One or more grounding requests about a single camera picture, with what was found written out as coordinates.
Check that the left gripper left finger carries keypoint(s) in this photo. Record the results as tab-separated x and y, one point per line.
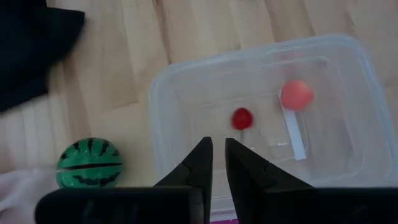
186	199

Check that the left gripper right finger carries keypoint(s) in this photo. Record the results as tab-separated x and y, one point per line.
255	193

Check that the purple striped toy onion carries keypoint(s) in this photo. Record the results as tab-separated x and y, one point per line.
224	222

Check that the small dark red toy cherry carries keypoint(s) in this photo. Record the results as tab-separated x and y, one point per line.
242	118

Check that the pink toy peach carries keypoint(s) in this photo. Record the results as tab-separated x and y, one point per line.
297	94

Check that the green striped toy watermelon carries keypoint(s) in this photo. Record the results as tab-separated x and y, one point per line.
88	155

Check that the clear plastic tupperware container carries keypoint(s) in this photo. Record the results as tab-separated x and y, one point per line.
192	93

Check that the white label strip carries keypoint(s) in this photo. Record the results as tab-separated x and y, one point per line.
295	137

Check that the beige pink cloth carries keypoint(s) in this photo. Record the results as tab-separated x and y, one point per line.
18	196

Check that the black cloth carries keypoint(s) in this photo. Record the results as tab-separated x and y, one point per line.
28	46

